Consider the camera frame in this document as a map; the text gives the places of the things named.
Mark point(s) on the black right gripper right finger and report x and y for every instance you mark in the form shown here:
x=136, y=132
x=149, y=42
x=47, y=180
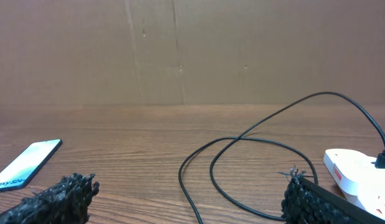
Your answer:
x=307, y=203

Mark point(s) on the black smartphone with blue screen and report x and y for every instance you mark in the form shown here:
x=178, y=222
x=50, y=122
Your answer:
x=27, y=164

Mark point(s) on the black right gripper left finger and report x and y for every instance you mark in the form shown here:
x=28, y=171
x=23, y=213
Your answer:
x=63, y=203

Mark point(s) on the white power strip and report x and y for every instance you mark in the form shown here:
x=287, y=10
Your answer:
x=360, y=181

